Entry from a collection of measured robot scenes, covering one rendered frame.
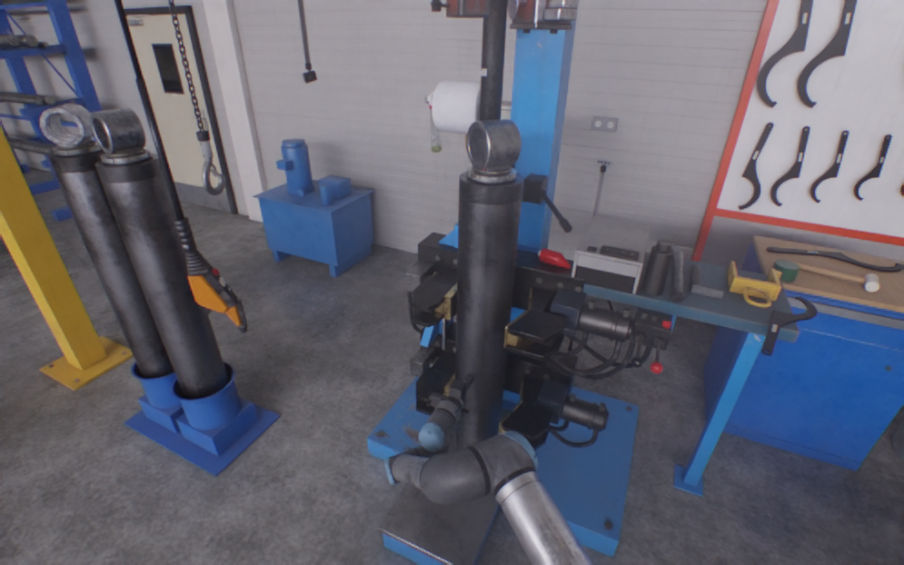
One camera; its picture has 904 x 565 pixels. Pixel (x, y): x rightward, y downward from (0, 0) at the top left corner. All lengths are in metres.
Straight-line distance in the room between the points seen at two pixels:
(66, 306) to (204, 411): 1.29
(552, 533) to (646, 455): 1.62
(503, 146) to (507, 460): 0.89
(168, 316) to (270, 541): 1.06
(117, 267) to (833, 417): 3.44
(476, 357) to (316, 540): 1.07
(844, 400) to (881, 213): 1.32
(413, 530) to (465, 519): 0.22
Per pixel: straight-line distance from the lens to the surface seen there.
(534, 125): 1.83
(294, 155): 4.05
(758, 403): 2.81
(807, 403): 2.82
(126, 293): 2.47
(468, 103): 2.35
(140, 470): 2.80
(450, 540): 2.00
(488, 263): 1.51
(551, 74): 1.80
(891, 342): 2.68
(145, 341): 2.60
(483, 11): 1.58
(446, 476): 1.10
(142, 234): 2.08
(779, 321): 1.83
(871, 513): 2.98
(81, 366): 3.62
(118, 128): 2.01
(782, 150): 3.43
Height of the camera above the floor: 1.89
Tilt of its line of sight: 30 degrees down
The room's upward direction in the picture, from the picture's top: 1 degrees clockwise
